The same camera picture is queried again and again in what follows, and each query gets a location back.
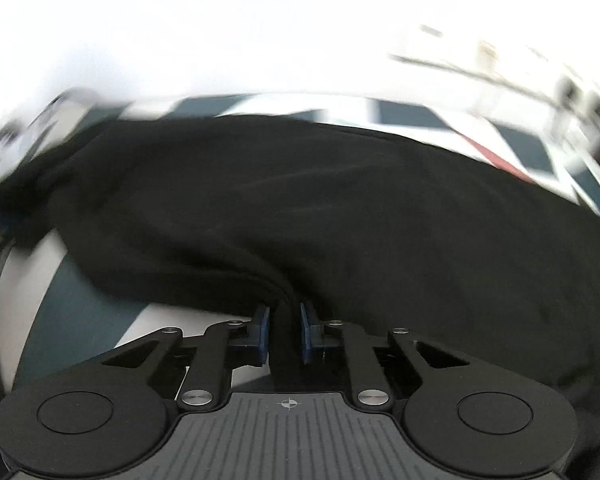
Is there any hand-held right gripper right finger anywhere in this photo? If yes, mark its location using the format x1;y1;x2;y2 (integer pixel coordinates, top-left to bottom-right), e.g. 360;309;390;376
300;301;473;411

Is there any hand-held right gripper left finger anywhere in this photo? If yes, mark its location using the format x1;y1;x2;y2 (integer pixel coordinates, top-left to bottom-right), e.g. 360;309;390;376
102;302;271;411

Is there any black garment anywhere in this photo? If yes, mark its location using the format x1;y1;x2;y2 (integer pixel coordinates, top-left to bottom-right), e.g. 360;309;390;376
0;112;600;413

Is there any geometric patterned table mat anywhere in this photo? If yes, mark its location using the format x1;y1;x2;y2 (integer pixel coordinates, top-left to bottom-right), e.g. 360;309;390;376
0;92;600;396

